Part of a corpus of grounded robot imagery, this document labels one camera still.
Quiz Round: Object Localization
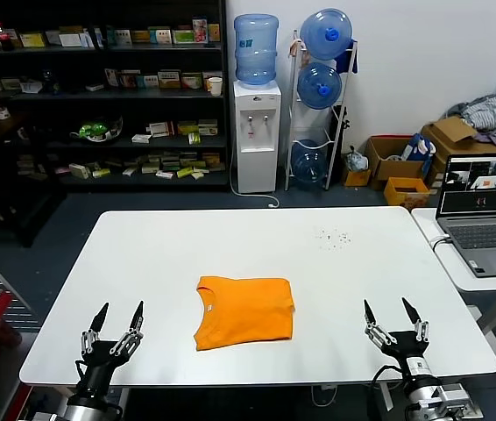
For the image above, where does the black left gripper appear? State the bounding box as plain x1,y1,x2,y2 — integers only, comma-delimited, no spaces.
79,300,145,396

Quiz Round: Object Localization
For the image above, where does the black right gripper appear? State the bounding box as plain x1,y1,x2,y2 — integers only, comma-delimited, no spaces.
363,296,430,365

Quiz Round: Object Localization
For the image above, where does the orange t-shirt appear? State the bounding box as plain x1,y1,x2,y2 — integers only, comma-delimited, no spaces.
193,275,297,352

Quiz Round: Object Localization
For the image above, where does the grey pile of clothes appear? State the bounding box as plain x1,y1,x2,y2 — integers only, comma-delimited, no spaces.
439,94,496,144

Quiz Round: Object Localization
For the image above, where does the white side desk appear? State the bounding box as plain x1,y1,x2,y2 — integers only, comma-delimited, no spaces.
409,205,496,369

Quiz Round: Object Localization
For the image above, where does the grey open laptop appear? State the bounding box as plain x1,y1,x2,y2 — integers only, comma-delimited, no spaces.
434,153,496,278

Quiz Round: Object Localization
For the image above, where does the orange cardboard box with dirt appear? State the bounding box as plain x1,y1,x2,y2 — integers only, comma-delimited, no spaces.
382,176,431,208

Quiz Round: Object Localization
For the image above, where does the small orange cardboard box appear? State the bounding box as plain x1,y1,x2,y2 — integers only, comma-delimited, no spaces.
343,168,372,188

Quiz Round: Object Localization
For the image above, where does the brown open cardboard box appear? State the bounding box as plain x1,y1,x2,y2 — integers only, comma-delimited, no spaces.
364,134,427,190

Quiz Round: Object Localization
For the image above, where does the white tilted medicine box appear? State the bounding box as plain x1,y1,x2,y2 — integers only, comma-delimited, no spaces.
68,162,92,180

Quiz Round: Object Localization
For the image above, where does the grey tied plastic bag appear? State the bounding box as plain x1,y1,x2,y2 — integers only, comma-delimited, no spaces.
344,146,370,172

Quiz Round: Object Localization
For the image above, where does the blue and white bag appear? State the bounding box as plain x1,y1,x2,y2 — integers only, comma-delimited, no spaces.
401,132,436,168

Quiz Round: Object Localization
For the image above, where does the clear bowl with green packs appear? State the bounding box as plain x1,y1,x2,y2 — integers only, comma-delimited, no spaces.
69,116,124,144

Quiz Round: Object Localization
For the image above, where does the large brown cardboard box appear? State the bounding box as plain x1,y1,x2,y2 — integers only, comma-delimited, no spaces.
419,116,496,185

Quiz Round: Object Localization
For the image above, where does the white red medicine box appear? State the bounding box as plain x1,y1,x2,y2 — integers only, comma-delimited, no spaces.
146,121,175,138

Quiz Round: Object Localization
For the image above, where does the white water dispenser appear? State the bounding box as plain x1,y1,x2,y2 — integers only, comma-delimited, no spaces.
232,80,283,194

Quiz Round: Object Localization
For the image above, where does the black shelf unit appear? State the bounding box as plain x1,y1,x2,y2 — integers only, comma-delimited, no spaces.
0,0,230,194

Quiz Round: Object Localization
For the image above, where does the white metal jug rack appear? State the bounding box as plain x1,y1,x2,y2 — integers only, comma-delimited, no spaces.
285,28,359,191

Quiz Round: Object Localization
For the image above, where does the tan medicine box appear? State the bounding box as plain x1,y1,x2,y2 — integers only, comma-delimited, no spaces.
158,69,182,89

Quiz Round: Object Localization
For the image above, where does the small pink rag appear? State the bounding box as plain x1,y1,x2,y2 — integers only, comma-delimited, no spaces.
288,39,307,61

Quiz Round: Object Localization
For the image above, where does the yellow green medicine box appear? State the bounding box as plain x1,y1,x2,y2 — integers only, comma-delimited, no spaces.
19,31,47,48

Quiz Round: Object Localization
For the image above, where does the blue water jug with label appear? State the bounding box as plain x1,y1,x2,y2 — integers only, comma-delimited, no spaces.
233,13,280,87

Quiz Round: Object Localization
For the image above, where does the colourful upright box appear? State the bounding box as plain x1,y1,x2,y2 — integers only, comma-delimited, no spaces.
192,17,209,44

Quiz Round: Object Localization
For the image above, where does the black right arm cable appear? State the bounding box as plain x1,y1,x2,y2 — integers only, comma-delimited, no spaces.
370,366,407,421

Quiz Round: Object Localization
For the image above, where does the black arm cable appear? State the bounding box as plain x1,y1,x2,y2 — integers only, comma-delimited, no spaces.
370,366,407,421
74,359,89,389

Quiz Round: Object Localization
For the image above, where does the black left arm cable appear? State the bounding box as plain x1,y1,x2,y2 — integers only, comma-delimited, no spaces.
74,359,89,389

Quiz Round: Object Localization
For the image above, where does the thin white hanging cable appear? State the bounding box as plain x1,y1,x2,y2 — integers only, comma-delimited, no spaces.
310,384,337,407

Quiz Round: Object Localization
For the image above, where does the white dispenser power cable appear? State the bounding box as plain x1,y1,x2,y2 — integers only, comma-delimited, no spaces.
229,164,280,208

